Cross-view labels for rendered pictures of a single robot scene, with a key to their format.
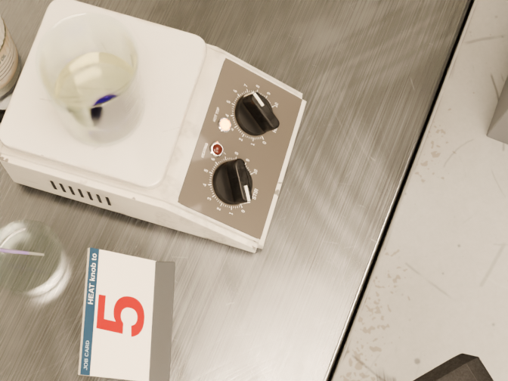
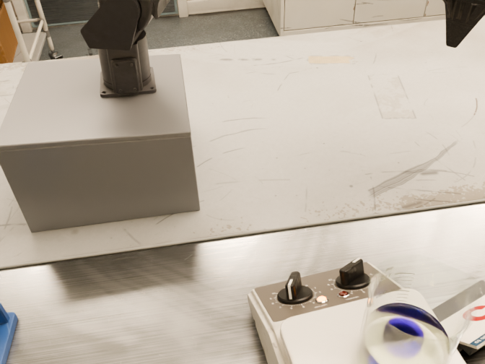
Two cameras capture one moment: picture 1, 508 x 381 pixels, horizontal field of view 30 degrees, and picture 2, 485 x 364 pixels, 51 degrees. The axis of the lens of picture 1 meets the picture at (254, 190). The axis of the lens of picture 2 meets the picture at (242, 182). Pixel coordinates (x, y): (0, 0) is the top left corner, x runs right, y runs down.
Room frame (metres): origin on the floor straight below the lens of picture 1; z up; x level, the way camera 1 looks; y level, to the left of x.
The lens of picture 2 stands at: (0.40, 0.24, 1.33)
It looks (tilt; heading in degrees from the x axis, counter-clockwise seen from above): 42 degrees down; 248
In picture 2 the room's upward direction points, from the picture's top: 3 degrees counter-clockwise
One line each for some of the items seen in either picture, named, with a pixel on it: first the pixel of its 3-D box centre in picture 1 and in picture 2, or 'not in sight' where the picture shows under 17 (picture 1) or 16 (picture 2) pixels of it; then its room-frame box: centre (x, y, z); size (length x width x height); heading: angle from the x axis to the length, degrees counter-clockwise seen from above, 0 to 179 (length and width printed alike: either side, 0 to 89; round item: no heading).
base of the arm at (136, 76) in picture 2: not in sight; (124, 60); (0.32, -0.31, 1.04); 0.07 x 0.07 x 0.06; 78
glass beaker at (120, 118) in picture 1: (93, 89); (412, 330); (0.23, 0.11, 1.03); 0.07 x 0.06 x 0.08; 165
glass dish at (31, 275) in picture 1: (27, 258); not in sight; (0.14, 0.16, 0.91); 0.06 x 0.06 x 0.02
